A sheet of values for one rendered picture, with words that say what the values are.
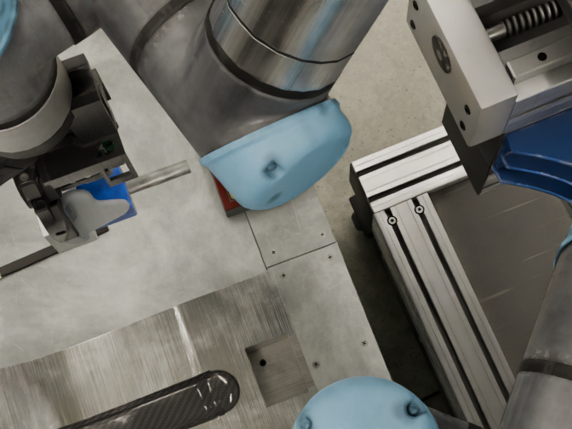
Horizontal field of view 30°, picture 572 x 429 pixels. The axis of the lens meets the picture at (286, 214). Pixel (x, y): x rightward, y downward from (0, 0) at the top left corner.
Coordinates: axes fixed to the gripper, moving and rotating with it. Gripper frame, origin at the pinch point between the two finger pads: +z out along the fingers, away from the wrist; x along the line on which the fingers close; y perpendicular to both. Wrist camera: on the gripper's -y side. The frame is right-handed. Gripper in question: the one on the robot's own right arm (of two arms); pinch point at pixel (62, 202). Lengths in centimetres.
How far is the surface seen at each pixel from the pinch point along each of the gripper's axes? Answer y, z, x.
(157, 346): 2.9, 6.4, -12.8
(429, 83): 55, 95, 34
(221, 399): 6.6, 6.5, -19.0
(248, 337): 10.5, 6.1, -15.0
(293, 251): 17.1, 15.1, -7.0
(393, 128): 46, 95, 28
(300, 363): 13.9, 7.6, -18.4
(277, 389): 11.2, 8.8, -19.6
